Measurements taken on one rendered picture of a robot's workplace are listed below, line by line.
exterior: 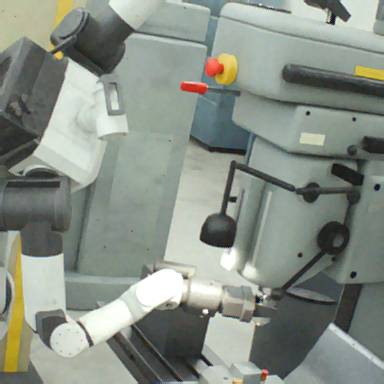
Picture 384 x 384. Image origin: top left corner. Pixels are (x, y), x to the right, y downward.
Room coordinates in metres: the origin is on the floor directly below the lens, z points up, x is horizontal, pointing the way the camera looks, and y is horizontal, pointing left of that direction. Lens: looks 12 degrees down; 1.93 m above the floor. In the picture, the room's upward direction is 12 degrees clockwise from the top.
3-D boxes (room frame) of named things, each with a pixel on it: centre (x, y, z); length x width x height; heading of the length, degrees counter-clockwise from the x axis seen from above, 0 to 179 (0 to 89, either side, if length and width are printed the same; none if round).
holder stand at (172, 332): (2.05, -0.05, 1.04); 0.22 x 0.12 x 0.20; 29
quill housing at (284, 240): (1.69, -0.25, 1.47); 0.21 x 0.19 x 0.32; 29
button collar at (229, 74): (1.58, -0.04, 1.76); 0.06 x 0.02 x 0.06; 29
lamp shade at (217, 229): (1.57, -0.10, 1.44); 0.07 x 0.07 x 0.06
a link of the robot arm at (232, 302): (1.69, -0.15, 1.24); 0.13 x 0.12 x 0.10; 4
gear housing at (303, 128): (1.71, -0.28, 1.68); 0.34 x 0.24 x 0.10; 119
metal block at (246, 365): (1.69, -0.24, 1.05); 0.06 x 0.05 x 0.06; 29
